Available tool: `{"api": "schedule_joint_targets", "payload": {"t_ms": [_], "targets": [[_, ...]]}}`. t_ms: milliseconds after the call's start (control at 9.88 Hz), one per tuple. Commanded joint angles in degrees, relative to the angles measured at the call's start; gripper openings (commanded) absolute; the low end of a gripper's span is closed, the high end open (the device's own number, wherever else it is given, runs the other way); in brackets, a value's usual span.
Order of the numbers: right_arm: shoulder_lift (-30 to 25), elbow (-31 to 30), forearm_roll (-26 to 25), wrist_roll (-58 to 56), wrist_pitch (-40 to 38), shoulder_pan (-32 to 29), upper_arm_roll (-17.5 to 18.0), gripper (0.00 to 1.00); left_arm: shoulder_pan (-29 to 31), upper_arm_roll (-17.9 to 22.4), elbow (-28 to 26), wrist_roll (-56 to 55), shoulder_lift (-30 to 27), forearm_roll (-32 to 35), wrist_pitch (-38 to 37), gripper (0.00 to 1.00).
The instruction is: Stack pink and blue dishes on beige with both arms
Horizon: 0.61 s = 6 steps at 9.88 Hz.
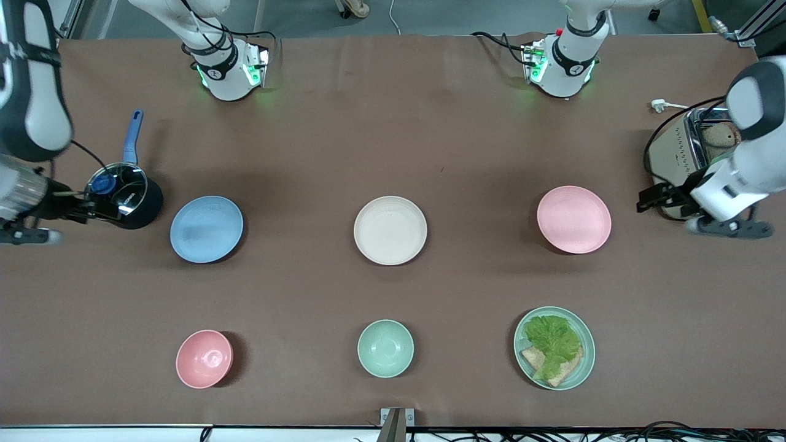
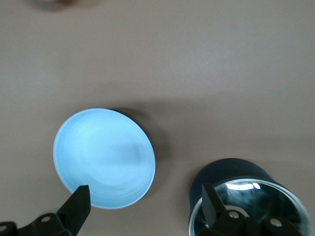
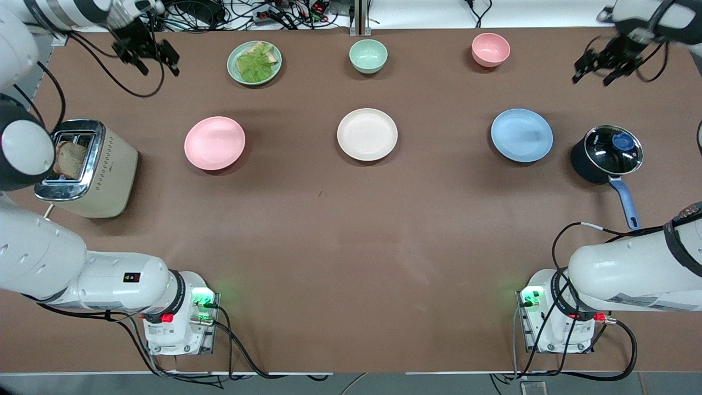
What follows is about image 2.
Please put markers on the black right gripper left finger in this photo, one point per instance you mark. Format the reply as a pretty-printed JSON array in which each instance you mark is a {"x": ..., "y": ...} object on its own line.
[{"x": 78, "y": 204}]

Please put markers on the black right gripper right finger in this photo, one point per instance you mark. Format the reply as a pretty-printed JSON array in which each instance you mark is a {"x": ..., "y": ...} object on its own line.
[{"x": 211, "y": 204}]

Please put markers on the large light blue bowl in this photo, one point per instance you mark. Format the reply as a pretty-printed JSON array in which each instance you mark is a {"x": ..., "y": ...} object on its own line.
[{"x": 103, "y": 157}]

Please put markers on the brown paper table cover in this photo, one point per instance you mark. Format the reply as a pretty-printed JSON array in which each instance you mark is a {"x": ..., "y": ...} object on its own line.
[{"x": 197, "y": 61}]

